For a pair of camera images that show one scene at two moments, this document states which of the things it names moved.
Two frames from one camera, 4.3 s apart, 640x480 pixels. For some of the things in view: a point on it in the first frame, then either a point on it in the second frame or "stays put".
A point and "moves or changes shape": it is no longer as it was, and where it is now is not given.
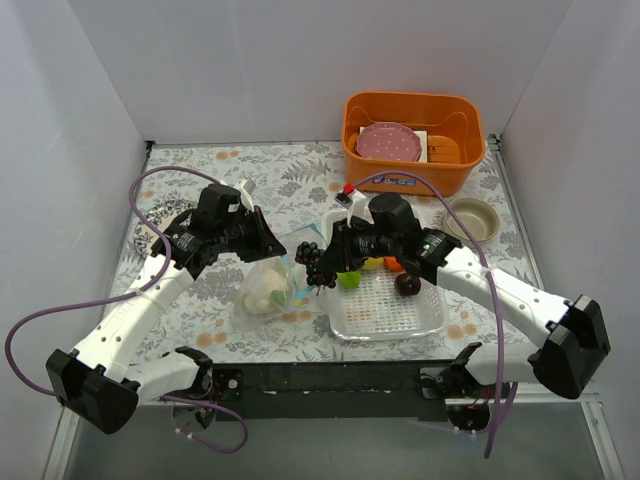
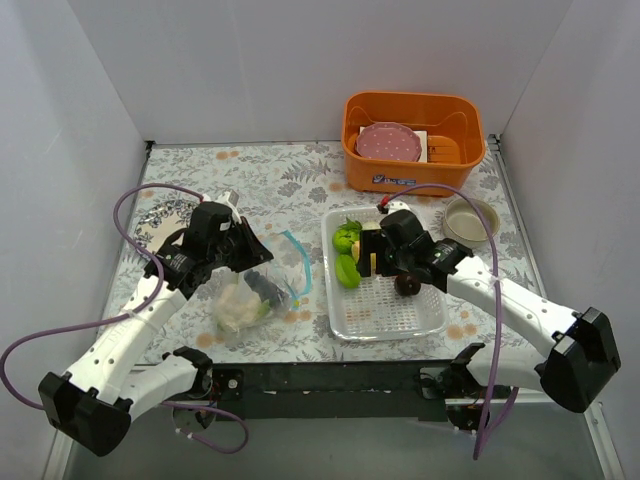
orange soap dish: x=442 y=149 stays put
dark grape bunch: x=317 y=265 → x=266 y=289
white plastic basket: x=375 y=310 stays put
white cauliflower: x=257 y=297 → x=238 y=308
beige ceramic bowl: x=479 y=216 stays put
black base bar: x=386 y=391 stays put
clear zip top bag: x=270 y=290 moves or changes shape
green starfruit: x=350 y=280 stays put
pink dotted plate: x=386 y=141 stays put
